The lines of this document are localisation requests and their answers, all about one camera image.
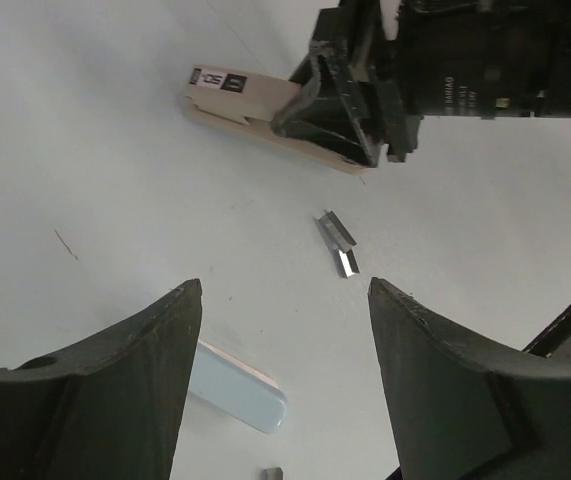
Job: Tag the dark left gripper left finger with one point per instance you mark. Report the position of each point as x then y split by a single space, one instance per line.
109 406

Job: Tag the small staple strip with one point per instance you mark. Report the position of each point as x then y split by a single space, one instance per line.
272 473

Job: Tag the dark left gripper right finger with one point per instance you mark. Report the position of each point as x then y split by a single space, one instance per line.
463 406

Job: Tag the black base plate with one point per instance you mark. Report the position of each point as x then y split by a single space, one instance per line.
570 325

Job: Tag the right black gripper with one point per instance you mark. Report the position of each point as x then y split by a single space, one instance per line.
483 59

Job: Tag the beige black stapler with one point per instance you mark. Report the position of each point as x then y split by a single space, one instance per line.
244 104

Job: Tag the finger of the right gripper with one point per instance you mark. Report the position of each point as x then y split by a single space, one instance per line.
317 109

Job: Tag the staple strip pieces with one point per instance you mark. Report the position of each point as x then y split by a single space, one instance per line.
340 243

